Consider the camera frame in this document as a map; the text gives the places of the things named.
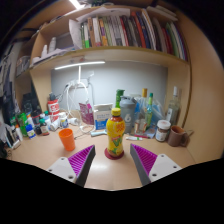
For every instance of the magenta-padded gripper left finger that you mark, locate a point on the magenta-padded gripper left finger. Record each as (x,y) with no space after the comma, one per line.
(63,167)

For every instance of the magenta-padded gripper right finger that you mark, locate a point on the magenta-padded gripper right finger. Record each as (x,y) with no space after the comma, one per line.
(163,165)

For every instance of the yellow drink bottle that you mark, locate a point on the yellow drink bottle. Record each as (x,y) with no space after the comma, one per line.
(115,133)

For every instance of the orange plastic cup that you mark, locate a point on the orange plastic cup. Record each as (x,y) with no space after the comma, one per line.
(67,140)

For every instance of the brown mug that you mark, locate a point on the brown mug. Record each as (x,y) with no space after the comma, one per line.
(176,136)

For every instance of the white-lidded brown jar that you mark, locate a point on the white-lidded brown jar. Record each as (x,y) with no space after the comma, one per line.
(162,131)

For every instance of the pink marker pen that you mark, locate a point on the pink marker pen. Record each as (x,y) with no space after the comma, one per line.
(141,135)

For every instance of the white marker pen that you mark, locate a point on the white marker pen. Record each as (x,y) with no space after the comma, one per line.
(133,138)

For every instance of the green-capped dark bottle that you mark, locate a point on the green-capped dark bottle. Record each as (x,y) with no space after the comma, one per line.
(44,128)

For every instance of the blue-capped white bottle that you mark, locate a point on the blue-capped white bottle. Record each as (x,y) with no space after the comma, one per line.
(30,132)

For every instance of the white hairbrush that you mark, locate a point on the white hairbrush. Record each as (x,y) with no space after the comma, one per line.
(98,133)

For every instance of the blue plastic bag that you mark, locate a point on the blue plastic bag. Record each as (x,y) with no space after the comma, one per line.
(158,111)

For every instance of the green-capped slim bottle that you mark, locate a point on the green-capped slim bottle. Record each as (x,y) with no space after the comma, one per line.
(149,111)

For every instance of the tall clear glass bottle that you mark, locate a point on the tall clear glass bottle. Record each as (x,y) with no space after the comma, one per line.
(173,110)

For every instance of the yellow-capped clear bottle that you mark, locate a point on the yellow-capped clear bottle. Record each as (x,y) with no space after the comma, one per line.
(140,113)

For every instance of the magenta packet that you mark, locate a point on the magenta packet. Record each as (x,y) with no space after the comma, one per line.
(86,113)

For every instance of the red and white canister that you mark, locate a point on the red and white canister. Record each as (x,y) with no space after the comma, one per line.
(53,108)

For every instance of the green container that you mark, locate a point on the green container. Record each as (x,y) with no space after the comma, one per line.
(22,123)

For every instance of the grey shaker bottle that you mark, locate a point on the grey shaker bottle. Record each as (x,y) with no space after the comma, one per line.
(128,115)

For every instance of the white and blue box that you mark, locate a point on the white and blue box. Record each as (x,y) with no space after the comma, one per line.
(101,116)

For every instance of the green plastic bottle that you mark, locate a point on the green plastic bottle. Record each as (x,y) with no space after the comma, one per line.
(119,98)

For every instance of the light wooden wardrobe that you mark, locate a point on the light wooden wardrobe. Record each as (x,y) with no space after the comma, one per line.
(206,93)

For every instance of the white power strip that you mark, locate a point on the white power strip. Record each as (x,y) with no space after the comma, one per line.
(78,83)

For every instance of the dark hanging clothes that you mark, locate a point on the dark hanging clothes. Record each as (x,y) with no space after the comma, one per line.
(6,86)

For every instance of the white under-shelf light bar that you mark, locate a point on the white under-shelf light bar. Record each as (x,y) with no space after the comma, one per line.
(80,64)

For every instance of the ceiling light tube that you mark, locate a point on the ceiling light tube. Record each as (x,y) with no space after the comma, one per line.
(76,4)

